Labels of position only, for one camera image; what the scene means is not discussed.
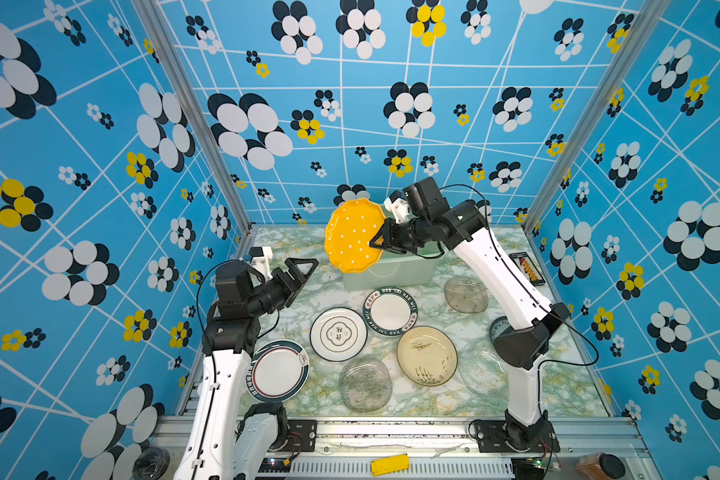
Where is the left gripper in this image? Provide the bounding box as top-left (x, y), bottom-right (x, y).
top-left (245, 258), bottom-right (317, 319)

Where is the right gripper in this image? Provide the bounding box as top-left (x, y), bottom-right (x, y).
top-left (369, 219), bottom-right (434, 254)

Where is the yellow polka dot plate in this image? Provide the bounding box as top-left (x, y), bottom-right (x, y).
top-left (324, 198), bottom-right (386, 274)

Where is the white teal lettered plate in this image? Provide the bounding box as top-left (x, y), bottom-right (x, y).
top-left (362, 287), bottom-right (419, 337)

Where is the large white red-rimmed plate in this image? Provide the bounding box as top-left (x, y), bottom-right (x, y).
top-left (246, 339), bottom-right (310, 403)

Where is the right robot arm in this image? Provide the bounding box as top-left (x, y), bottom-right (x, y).
top-left (369, 178), bottom-right (570, 452)

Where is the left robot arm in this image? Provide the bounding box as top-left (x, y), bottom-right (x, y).
top-left (174, 258), bottom-right (319, 479)

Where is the mint green plastic bin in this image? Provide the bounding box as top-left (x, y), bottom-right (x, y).
top-left (343, 242), bottom-right (442, 291)

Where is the small white green-rimmed plate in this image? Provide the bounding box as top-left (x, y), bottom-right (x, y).
top-left (310, 307), bottom-right (368, 362)

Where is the clear glass plate back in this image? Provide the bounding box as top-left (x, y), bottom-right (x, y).
top-left (444, 277), bottom-right (490, 314)

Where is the clear glass plate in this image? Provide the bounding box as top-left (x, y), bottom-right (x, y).
top-left (444, 277), bottom-right (490, 314)
top-left (339, 356), bottom-right (393, 413)
top-left (459, 346), bottom-right (508, 396)

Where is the beige ceramic plate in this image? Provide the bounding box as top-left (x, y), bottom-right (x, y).
top-left (397, 326), bottom-right (458, 387)

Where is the clear glass plate front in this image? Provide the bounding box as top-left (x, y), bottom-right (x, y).
top-left (339, 356), bottom-right (393, 413)

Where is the blue patterned plate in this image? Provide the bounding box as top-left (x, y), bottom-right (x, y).
top-left (489, 316), bottom-right (512, 345)

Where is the clear glass plate right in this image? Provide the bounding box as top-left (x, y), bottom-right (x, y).
top-left (459, 346), bottom-right (508, 396)

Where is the yellow plastic block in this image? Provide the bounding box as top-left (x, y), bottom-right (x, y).
top-left (371, 454), bottom-right (411, 477)

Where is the brown jar black lid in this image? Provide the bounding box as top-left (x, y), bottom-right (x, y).
top-left (575, 452), bottom-right (626, 480)

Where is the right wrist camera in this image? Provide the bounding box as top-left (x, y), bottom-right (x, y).
top-left (383, 190), bottom-right (413, 224)

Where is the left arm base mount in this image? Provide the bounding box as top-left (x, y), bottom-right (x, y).
top-left (269, 419), bottom-right (318, 454)

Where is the aluminium front rail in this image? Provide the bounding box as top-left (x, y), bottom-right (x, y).
top-left (148, 415), bottom-right (664, 480)

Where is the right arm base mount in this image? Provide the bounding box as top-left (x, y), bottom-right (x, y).
top-left (467, 417), bottom-right (561, 453)

